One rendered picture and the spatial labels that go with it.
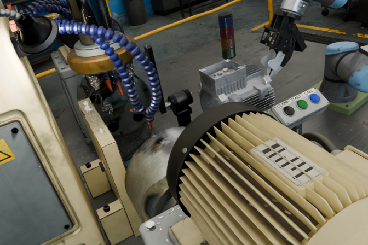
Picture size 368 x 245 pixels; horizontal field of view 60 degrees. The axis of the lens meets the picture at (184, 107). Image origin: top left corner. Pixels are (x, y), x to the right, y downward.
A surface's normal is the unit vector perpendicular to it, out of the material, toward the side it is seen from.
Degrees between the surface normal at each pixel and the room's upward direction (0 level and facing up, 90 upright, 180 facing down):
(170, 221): 0
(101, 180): 90
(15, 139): 90
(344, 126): 0
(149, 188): 47
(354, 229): 28
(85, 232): 90
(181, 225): 0
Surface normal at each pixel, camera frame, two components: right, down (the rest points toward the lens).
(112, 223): 0.47, 0.39
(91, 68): -0.13, 0.53
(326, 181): -0.88, 0.20
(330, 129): -0.17, -0.85
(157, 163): -0.51, -0.62
